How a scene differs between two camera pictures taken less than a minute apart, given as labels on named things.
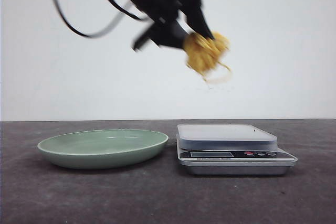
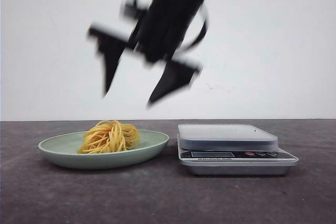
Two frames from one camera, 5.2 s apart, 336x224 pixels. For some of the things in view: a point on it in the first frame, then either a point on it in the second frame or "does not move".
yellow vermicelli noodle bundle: [202, 54] -> [109, 136]
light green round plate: [102, 148] does not move
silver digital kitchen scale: [230, 149] does not move
